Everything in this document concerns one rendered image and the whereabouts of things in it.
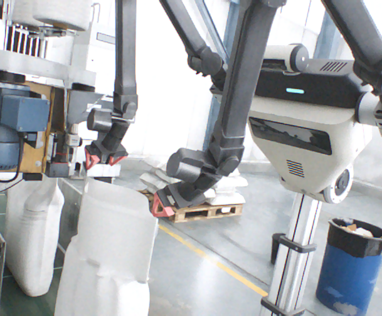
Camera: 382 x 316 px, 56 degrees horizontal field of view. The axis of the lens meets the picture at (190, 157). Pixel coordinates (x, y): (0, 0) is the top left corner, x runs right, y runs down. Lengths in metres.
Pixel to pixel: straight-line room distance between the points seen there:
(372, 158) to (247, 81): 8.60
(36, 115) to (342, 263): 2.50
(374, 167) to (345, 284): 6.34
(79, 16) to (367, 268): 2.60
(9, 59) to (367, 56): 0.87
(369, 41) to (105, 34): 4.64
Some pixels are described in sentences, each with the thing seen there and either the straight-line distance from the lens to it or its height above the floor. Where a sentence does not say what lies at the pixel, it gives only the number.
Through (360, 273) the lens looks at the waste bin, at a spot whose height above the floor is 0.36.
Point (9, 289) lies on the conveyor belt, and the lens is 1.94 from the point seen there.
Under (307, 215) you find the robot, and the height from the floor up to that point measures 1.06.
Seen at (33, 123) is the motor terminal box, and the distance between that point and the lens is 1.08.
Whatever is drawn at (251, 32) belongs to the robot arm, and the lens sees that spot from 0.67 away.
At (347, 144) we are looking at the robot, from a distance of 1.09.
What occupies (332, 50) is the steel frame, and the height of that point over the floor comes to 3.19.
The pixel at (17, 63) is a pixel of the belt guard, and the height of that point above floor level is 1.39.
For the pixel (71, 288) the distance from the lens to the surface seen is 1.36.
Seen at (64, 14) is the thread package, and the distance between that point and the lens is 1.16.
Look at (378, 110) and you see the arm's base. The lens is 1.00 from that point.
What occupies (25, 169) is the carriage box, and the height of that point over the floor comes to 1.04.
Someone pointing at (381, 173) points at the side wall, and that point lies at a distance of 9.18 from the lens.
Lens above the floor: 1.38
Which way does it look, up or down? 9 degrees down
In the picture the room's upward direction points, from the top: 11 degrees clockwise
